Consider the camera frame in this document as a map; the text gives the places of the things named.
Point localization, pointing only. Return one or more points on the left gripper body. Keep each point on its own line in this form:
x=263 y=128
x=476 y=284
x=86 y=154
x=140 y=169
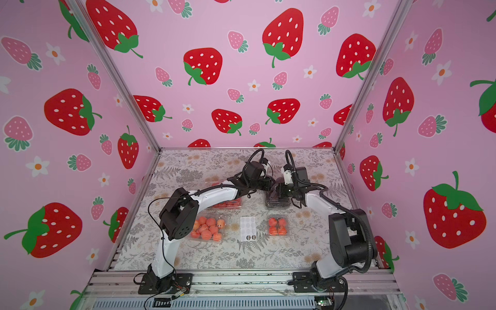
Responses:
x=262 y=184

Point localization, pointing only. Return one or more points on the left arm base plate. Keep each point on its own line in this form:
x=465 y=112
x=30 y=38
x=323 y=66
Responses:
x=175 y=285

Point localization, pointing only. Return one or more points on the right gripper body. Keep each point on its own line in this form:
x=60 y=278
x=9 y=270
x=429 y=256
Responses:
x=281 y=189

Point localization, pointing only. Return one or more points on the aluminium front rail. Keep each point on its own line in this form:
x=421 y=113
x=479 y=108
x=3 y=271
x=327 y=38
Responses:
x=245 y=289

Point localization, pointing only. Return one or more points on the white sticker sheet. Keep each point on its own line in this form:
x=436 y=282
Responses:
x=248 y=229

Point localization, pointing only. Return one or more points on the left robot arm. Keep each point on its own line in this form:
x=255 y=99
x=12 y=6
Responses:
x=177 y=218

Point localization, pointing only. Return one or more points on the clear box of red strawberries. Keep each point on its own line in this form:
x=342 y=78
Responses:
x=232 y=204

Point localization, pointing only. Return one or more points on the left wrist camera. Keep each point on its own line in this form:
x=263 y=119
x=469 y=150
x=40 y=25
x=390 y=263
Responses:
x=253 y=170

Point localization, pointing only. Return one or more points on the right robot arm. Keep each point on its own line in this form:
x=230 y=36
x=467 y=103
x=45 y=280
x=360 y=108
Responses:
x=351 y=243

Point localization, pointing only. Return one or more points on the small clear box of tomatoes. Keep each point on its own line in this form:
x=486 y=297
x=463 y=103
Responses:
x=277 y=225

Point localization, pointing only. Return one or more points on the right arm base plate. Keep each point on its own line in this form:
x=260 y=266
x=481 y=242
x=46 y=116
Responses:
x=310 y=282

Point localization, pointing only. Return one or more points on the clear box of dark berries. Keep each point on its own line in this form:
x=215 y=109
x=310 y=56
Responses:
x=273 y=197

